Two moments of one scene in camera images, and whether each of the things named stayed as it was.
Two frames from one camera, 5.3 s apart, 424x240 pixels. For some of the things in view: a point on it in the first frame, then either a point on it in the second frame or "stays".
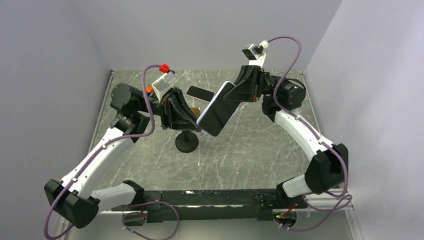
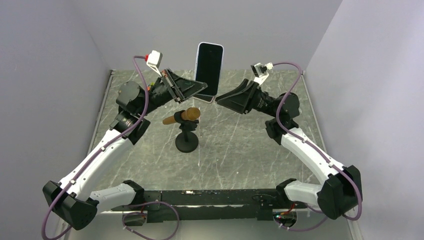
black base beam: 211,206 stays
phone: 200,94 stays
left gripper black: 181,118 -> 183,88
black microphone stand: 186,142 stays
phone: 217,111 -> 209,68
